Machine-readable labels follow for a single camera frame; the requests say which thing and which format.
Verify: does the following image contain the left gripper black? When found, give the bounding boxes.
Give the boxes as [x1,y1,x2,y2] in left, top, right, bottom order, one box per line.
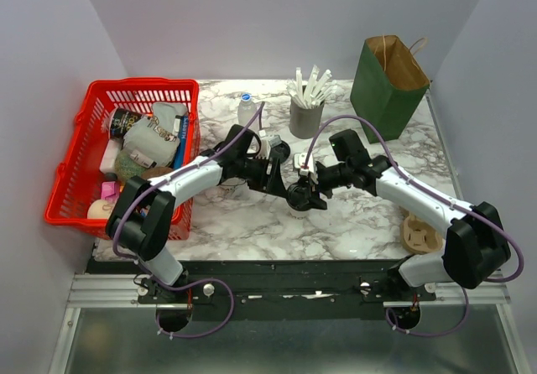
[237,155,288,199]

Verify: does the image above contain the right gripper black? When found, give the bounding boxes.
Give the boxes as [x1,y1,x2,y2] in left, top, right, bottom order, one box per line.
[300,164,350,213]

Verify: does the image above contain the black plastic cup lid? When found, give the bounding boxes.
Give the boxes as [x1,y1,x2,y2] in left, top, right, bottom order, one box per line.
[286,184,311,212]

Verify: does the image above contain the white paper cup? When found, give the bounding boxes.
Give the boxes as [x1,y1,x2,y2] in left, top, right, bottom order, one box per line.
[290,209,308,219]

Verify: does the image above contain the green paper bag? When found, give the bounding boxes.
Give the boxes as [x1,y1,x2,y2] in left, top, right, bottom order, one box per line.
[350,35,430,141]

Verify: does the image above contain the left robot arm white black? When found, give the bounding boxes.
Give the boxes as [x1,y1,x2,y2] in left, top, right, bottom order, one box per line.
[105,124,287,303]

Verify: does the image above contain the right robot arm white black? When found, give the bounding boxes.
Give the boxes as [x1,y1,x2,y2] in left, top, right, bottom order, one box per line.
[288,129,511,300]

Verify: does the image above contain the clear water bottle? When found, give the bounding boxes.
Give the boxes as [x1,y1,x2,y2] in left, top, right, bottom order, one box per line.
[237,93,258,127]

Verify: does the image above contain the white wrapped straws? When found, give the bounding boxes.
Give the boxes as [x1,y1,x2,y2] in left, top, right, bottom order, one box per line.
[286,65,336,110]

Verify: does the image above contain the blue flat box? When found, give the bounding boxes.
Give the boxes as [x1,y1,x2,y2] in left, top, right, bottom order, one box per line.
[172,115,190,169]

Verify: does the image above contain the brown cardboard cup carrier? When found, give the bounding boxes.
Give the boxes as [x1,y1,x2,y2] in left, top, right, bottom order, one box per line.
[399,209,444,255]

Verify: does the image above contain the brown round lid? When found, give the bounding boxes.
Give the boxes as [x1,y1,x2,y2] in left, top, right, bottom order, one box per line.
[140,166,173,180]

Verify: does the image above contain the grey cloth pouch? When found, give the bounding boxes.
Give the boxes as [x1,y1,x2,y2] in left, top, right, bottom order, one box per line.
[123,101,188,168]

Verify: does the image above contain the green scrub sponge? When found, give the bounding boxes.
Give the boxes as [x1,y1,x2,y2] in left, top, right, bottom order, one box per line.
[113,150,146,184]

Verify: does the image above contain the black snack can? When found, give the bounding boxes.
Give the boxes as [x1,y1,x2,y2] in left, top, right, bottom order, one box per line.
[108,108,144,139]

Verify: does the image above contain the pink small box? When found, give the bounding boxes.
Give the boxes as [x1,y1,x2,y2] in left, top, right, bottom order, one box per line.
[101,181,120,201]

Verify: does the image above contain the white soap block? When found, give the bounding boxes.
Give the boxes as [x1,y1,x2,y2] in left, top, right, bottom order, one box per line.
[99,139,122,174]

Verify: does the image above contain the red plastic basket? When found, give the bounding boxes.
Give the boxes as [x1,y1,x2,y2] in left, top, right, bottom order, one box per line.
[44,77,201,240]

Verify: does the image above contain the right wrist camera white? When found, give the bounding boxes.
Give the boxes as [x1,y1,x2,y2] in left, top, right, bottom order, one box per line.
[293,153,316,177]

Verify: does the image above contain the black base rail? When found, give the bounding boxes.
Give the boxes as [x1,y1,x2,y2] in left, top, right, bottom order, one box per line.
[138,260,436,321]

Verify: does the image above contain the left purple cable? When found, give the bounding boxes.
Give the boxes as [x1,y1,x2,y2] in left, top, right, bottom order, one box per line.
[111,101,266,340]

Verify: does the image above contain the purple cable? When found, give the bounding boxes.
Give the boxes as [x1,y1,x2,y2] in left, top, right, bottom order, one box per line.
[111,101,266,340]
[302,114,525,338]

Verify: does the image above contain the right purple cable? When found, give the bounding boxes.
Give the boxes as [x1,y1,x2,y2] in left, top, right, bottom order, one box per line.
[302,114,525,338]

